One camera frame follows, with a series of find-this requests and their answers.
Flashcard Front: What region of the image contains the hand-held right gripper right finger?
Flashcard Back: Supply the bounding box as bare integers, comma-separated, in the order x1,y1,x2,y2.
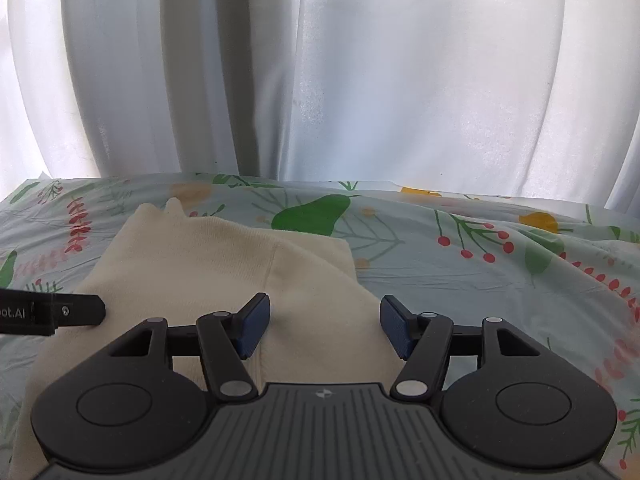
380,295,547,403

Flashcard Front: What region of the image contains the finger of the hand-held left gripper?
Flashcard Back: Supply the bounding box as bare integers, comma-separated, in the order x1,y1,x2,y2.
52,295,107,329

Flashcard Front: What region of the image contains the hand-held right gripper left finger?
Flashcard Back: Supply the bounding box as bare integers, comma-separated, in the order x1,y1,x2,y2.
107,292,272,403

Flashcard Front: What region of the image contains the cream knit baby garment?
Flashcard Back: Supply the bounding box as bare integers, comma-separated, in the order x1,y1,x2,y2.
10,197,401,480

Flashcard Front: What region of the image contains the floral printed bed sheet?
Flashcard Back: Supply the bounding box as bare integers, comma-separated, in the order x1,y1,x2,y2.
0,172,640,480

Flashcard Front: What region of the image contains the white sheer curtain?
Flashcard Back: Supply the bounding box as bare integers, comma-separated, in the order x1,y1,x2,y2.
0,0,640,211

